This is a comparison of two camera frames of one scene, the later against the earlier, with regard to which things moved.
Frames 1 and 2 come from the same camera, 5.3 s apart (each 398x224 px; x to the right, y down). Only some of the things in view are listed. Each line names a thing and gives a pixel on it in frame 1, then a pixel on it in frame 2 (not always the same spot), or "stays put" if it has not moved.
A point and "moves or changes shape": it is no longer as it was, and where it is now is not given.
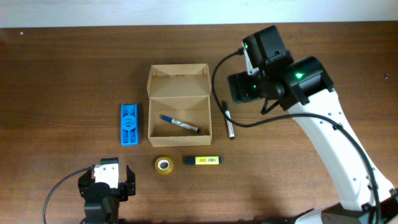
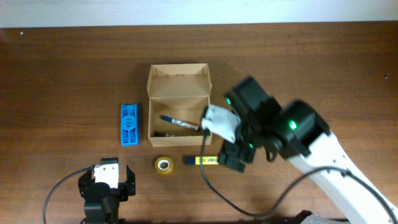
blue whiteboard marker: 189,127 stays put
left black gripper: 125,190 stays put
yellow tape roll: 163,159 stays put
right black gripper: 241,92 to 244,152
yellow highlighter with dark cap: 203,160 stays put
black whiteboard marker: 229,122 moves or changes shape
